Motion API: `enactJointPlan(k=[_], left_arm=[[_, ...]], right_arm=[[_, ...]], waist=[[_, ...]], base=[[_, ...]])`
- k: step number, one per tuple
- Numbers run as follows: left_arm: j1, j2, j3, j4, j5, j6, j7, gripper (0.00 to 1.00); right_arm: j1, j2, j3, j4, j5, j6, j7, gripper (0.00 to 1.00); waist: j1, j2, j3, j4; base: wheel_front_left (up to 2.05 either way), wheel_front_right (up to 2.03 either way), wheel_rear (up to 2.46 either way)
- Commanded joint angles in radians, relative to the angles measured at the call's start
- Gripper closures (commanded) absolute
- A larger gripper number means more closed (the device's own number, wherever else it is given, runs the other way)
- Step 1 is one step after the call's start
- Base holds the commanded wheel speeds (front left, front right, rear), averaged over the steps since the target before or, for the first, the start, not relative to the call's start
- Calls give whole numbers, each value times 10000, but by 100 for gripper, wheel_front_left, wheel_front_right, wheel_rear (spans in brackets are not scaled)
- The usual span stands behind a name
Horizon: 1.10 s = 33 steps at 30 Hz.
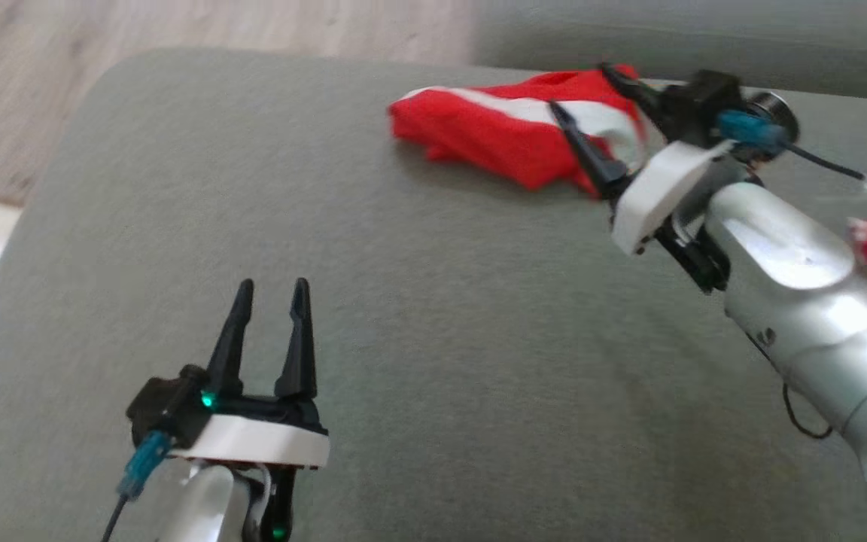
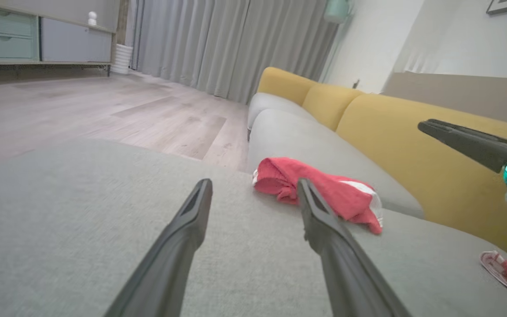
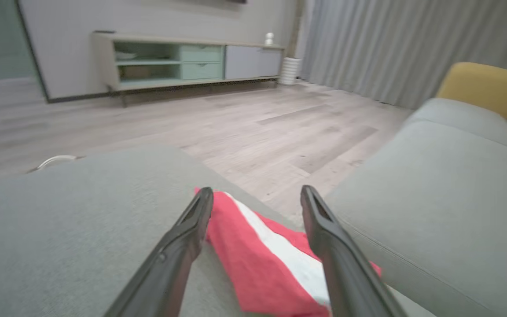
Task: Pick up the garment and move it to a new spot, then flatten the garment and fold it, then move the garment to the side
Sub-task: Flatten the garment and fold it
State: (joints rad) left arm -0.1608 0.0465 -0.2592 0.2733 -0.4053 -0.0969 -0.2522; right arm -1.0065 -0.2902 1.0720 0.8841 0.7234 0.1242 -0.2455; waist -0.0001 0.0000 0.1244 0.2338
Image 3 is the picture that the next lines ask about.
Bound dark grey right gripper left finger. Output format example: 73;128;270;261
104;187;214;317

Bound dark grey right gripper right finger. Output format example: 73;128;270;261
301;185;408;317

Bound red and white garment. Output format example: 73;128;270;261
194;187;382;317

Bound grey sofa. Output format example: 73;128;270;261
0;145;437;317

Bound medium grey sofa seat cushion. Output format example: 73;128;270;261
324;121;507;317

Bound small grey sofa seat cushion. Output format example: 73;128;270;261
400;97;507;151

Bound low wooden tv cabinet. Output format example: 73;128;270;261
92;30;286;108

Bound white ribbed plant pot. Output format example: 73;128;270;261
278;57;302;86

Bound yellow cushion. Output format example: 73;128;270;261
436;62;507;122

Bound grey pleated curtain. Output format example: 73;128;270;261
300;0;507;111

